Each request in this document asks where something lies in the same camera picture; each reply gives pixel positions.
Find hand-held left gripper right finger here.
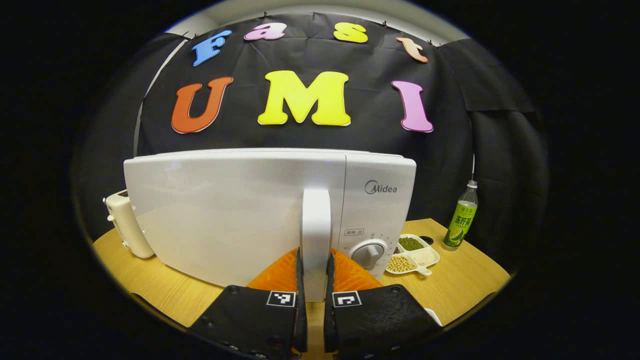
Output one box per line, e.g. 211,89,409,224
323,248,444,360

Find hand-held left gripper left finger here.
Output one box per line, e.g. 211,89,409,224
187,247,308,360

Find white divided dish of beans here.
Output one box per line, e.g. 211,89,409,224
384,233,441,277

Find white microwave oven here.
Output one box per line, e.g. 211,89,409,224
123,147,417,303

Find green tea bottle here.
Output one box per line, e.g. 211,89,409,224
443,180,479,249

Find black backdrop cloth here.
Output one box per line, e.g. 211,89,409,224
72,12,551,271

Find cream white toaster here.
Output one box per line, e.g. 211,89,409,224
102,190,156,260

